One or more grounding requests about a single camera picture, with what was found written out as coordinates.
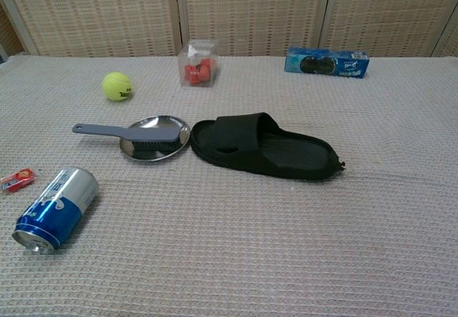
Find grey handled brush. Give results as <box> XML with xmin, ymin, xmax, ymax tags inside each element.
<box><xmin>72</xmin><ymin>122</ymin><xmax>184</xmax><ymax>153</ymax></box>

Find red snack packet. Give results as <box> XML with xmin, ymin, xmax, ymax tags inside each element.
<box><xmin>0</xmin><ymin>167</ymin><xmax>36</xmax><ymax>193</ymax></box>

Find red plastic cylinders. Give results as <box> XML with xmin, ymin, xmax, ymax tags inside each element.
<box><xmin>184</xmin><ymin>58</ymin><xmax>215</xmax><ymax>86</ymax></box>

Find yellow tennis ball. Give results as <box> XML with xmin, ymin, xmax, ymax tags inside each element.
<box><xmin>102</xmin><ymin>72</ymin><xmax>133</xmax><ymax>102</ymax></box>

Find round stainless steel plate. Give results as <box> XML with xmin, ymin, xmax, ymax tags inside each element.
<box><xmin>119</xmin><ymin>115</ymin><xmax>191</xmax><ymax>163</ymax></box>

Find clear plastic box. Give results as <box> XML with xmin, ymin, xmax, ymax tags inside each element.
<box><xmin>177</xmin><ymin>39</ymin><xmax>220</xmax><ymax>89</ymax></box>

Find beige waffle tablecloth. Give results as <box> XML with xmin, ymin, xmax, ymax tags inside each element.
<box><xmin>0</xmin><ymin>54</ymin><xmax>458</xmax><ymax>317</ymax></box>

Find black rubber slipper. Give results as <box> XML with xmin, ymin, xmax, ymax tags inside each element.
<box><xmin>189</xmin><ymin>112</ymin><xmax>347</xmax><ymax>181</ymax></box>

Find blue white drink can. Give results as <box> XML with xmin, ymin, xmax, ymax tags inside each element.
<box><xmin>11</xmin><ymin>167</ymin><xmax>99</xmax><ymax>255</ymax></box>

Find woven folding screen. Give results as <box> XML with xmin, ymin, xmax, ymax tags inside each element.
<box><xmin>0</xmin><ymin>0</ymin><xmax>458</xmax><ymax>59</ymax></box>

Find blue cookie box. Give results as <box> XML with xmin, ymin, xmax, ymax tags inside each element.
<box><xmin>284</xmin><ymin>47</ymin><xmax>371</xmax><ymax>79</ymax></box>

